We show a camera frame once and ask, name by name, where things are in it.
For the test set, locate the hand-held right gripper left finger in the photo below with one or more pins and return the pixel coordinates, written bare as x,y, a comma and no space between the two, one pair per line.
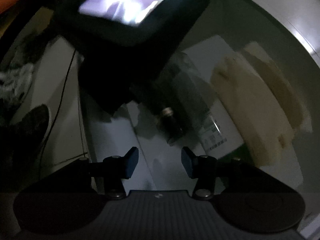
131,162

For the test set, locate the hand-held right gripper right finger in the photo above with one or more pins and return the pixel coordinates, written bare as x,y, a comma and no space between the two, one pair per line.
187,162

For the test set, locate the dark slim bottle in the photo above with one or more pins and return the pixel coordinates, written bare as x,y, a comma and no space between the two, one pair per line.
172,127

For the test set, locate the green capped spray can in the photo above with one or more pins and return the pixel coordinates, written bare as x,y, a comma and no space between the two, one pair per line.
197,100

